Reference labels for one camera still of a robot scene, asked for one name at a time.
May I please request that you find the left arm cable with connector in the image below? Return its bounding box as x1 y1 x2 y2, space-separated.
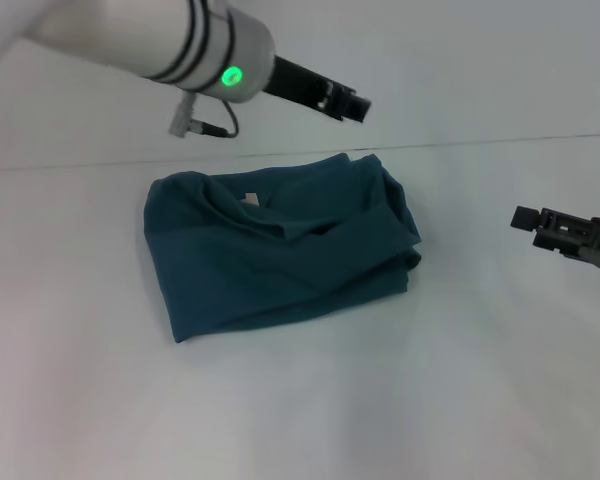
167 92 239 138

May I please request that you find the teal blue t-shirt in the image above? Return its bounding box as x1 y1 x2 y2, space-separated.
143 152 425 346

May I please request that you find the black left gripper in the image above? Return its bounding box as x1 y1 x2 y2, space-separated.
263 53 373 124

